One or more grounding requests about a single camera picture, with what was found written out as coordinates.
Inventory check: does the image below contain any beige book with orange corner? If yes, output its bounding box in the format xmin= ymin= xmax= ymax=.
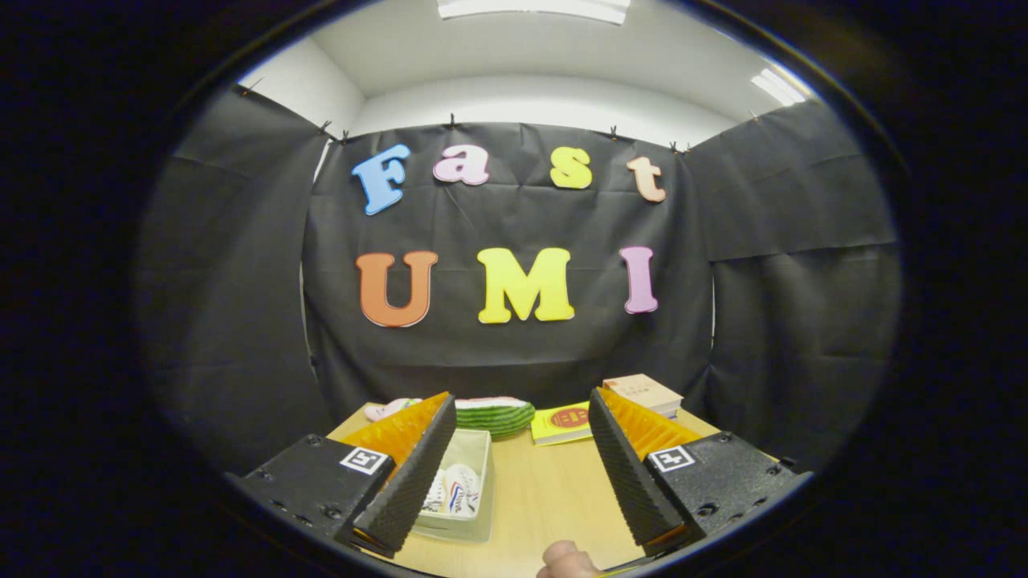
xmin=602 ymin=373 xmax=683 ymax=414

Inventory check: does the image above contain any long ceiling light panel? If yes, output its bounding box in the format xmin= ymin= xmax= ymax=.
xmin=438 ymin=0 xmax=631 ymax=25

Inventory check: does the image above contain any small ceiling light panel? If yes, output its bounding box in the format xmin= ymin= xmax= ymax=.
xmin=751 ymin=68 xmax=806 ymax=107

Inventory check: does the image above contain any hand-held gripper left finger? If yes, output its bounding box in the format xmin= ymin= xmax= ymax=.
xmin=225 ymin=392 xmax=457 ymax=559

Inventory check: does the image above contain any black backdrop cloth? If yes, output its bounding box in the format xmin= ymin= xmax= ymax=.
xmin=137 ymin=84 xmax=904 ymax=474

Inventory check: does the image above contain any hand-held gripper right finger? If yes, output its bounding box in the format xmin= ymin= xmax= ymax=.
xmin=588 ymin=388 xmax=814 ymax=557

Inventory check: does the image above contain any yellow book with red circle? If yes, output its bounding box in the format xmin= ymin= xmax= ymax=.
xmin=530 ymin=401 xmax=596 ymax=446

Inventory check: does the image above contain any pale green fabric storage box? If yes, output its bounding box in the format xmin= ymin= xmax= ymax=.
xmin=414 ymin=428 xmax=492 ymax=543

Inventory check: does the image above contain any pink and green plush toy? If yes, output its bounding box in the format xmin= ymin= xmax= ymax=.
xmin=363 ymin=397 xmax=423 ymax=422

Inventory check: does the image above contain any watermelon slice plush toy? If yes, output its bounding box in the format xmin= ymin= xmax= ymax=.
xmin=455 ymin=397 xmax=536 ymax=438

